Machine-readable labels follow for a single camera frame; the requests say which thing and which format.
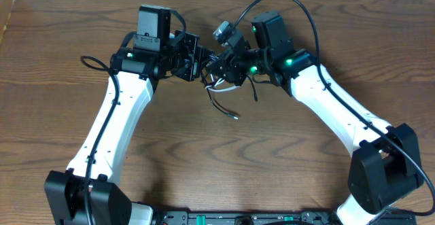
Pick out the white USB cable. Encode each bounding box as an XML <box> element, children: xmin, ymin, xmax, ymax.
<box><xmin>204</xmin><ymin>77</ymin><xmax>241</xmax><ymax>93</ymax></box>

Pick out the black USB cable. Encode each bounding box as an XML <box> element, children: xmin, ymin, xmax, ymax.
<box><xmin>199</xmin><ymin>53</ymin><xmax>258</xmax><ymax>120</ymax></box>

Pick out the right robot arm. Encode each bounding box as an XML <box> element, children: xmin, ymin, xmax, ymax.
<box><xmin>207</xmin><ymin>11</ymin><xmax>423</xmax><ymax>224</ymax></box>

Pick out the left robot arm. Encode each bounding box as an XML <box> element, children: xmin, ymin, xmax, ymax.
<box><xmin>44</xmin><ymin>5</ymin><xmax>208</xmax><ymax>224</ymax></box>

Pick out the right camera black cable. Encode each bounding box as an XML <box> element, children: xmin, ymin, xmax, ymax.
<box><xmin>230</xmin><ymin>0</ymin><xmax>435</xmax><ymax>217</ymax></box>

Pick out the camera black cable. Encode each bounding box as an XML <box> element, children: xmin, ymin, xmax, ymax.
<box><xmin>230</xmin><ymin>0</ymin><xmax>435</xmax><ymax>217</ymax></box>
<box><xmin>80</xmin><ymin>55</ymin><xmax>120</xmax><ymax>225</ymax></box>

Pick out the left camera black cable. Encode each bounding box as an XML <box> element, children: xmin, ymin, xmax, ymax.
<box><xmin>80</xmin><ymin>55</ymin><xmax>120</xmax><ymax>225</ymax></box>

